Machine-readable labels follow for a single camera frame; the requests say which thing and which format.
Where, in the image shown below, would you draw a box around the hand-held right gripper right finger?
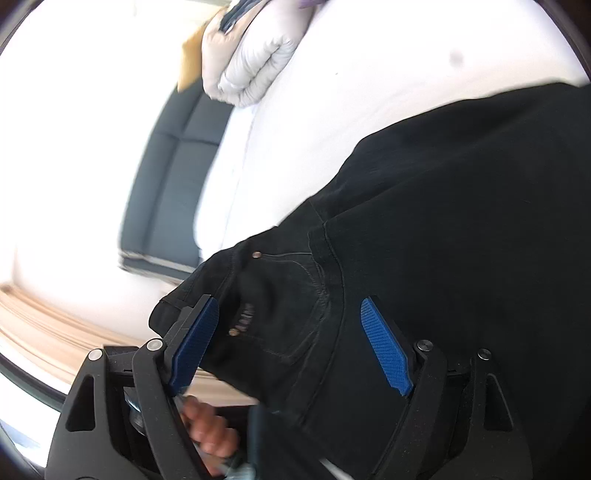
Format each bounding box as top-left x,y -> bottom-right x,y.
360,296 -> 532,480

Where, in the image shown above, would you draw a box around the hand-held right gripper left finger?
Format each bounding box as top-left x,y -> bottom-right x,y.
44,294 -> 220,480

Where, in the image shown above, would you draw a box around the black pants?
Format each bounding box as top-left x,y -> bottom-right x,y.
148,82 -> 591,480

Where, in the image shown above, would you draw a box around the person's left hand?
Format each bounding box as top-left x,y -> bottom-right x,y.
180,397 -> 242,477

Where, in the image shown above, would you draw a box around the grey padded headboard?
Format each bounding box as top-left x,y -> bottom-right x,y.
119,85 -> 234,282

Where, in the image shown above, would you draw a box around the folded beige duvet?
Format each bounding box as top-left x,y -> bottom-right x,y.
201,0 -> 324,109

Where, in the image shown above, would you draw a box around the yellow pillow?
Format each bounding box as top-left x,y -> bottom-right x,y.
178,21 -> 208,92

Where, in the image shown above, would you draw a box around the white bed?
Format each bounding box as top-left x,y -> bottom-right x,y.
191,0 -> 587,259

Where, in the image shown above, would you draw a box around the folded blue cloth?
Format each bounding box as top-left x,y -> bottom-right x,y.
221,0 -> 256,34

